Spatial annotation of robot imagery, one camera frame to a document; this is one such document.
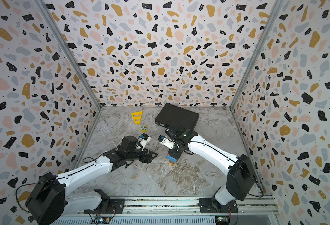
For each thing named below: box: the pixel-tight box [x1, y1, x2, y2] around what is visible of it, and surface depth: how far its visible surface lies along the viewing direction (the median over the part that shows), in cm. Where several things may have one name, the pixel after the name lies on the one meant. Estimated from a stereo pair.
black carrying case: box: [154, 102, 201, 131], surface depth 112 cm
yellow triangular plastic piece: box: [130, 111, 143, 125], surface depth 115 cm
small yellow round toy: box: [140, 125, 148, 133], surface depth 108 cm
